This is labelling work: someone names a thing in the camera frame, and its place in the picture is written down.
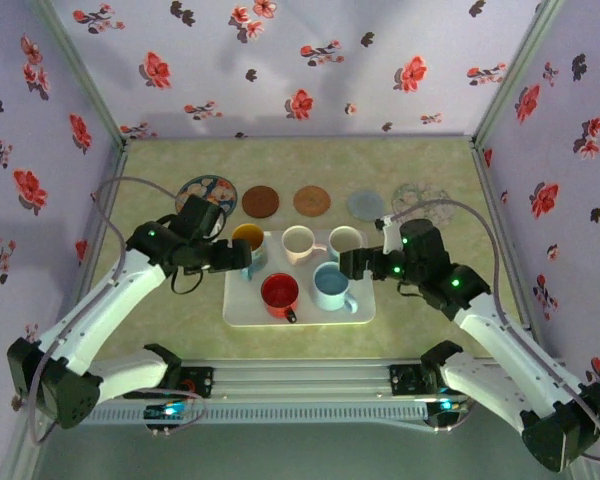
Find aluminium mounting rail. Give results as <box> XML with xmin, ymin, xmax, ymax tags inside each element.
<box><xmin>27</xmin><ymin>357</ymin><xmax>576</xmax><ymax>401</ymax></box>

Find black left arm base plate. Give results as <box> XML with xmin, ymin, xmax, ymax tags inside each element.
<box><xmin>179</xmin><ymin>367</ymin><xmax>215</xmax><ymax>400</ymax></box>

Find white rectangular tray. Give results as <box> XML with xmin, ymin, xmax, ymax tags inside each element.
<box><xmin>222</xmin><ymin>228</ymin><xmax>377</xmax><ymax>329</ymax></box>

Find controller board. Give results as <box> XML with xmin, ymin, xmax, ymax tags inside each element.
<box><xmin>144</xmin><ymin>402</ymin><xmax>191</xmax><ymax>422</ymax></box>
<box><xmin>427</xmin><ymin>397</ymin><xmax>469</xmax><ymax>431</ymax></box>

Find red mug with black handle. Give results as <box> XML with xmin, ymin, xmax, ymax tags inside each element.
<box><xmin>260</xmin><ymin>272</ymin><xmax>301</xmax><ymax>325</ymax></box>

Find light brown cork coaster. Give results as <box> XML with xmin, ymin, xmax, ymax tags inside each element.
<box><xmin>292</xmin><ymin>185</ymin><xmax>332</xmax><ymax>218</ymax></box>

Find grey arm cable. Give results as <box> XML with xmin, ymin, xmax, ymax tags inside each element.
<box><xmin>392</xmin><ymin>199</ymin><xmax>600</xmax><ymax>464</ymax></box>
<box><xmin>27</xmin><ymin>176</ymin><xmax>207</xmax><ymax>446</ymax></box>

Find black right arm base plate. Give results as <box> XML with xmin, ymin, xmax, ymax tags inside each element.
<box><xmin>388</xmin><ymin>363</ymin><xmax>431</xmax><ymax>399</ymax></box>

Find left controller board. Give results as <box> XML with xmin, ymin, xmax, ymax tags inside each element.
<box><xmin>144</xmin><ymin>402</ymin><xmax>191</xmax><ymax>422</ymax></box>

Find grey right arm cable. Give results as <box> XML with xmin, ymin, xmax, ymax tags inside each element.
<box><xmin>392</xmin><ymin>199</ymin><xmax>600</xmax><ymax>464</ymax></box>

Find slotted grey cable duct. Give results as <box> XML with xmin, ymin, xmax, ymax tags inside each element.
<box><xmin>79</xmin><ymin>402</ymin><xmax>429</xmax><ymax>426</ymax></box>

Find light blue mug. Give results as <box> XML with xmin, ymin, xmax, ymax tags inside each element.
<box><xmin>312</xmin><ymin>261</ymin><xmax>360</xmax><ymax>315</ymax></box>

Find grey-blue round coaster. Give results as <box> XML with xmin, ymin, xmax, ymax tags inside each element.
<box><xmin>346</xmin><ymin>189</ymin><xmax>385</xmax><ymax>222</ymax></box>

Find pale green floral coaster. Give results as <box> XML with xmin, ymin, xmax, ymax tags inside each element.
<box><xmin>391</xmin><ymin>182</ymin><xmax>454</xmax><ymax>229</ymax></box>

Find colourful floral round coaster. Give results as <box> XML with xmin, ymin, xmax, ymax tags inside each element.
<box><xmin>176</xmin><ymin>174</ymin><xmax>237</xmax><ymax>217</ymax></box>

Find dark brown round coaster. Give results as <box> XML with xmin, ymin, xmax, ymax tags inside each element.
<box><xmin>241</xmin><ymin>185</ymin><xmax>281</xmax><ymax>220</ymax></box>

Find aluminium side rail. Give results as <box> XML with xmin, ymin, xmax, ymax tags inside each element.
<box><xmin>57</xmin><ymin>144</ymin><xmax>129</xmax><ymax>364</ymax></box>
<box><xmin>469</xmin><ymin>139</ymin><xmax>549</xmax><ymax>359</ymax></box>

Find blue mug with yellow inside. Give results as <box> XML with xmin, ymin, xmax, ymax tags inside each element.
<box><xmin>231</xmin><ymin>223</ymin><xmax>267</xmax><ymax>281</ymax></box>

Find teal mug with cream inside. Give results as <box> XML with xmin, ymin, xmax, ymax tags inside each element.
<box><xmin>328</xmin><ymin>225</ymin><xmax>367</xmax><ymax>262</ymax></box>

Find right controller board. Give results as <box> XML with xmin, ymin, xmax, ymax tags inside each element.
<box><xmin>427</xmin><ymin>397</ymin><xmax>469</xmax><ymax>431</ymax></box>

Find pale pink mug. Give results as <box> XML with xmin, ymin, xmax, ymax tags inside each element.
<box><xmin>281</xmin><ymin>225</ymin><xmax>329</xmax><ymax>266</ymax></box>

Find grey left arm cable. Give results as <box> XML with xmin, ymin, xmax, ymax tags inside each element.
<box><xmin>27</xmin><ymin>176</ymin><xmax>207</xmax><ymax>446</ymax></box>

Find aluminium frame post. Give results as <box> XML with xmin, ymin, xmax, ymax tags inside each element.
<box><xmin>29</xmin><ymin>0</ymin><xmax>129</xmax><ymax>149</ymax></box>
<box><xmin>472</xmin><ymin>0</ymin><xmax>564</xmax><ymax>146</ymax></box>

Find black left gripper cable loop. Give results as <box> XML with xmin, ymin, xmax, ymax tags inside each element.
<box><xmin>169</xmin><ymin>269</ymin><xmax>204</xmax><ymax>295</ymax></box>

